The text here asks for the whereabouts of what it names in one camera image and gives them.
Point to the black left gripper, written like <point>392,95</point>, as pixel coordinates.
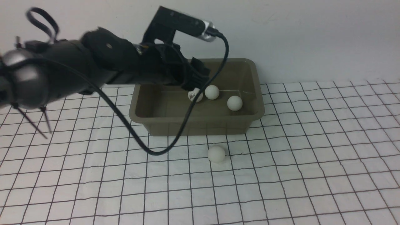
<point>164,64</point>

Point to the white ping-pong ball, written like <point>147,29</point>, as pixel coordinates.
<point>234,103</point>
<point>194,93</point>
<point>212,92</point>
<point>216,154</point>

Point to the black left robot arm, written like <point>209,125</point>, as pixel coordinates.
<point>40,73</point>

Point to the olive green plastic bin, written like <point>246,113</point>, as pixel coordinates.
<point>161,109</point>

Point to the white checkered tablecloth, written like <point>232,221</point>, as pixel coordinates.
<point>324,153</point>

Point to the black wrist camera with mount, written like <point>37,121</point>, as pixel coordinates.
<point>167,21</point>

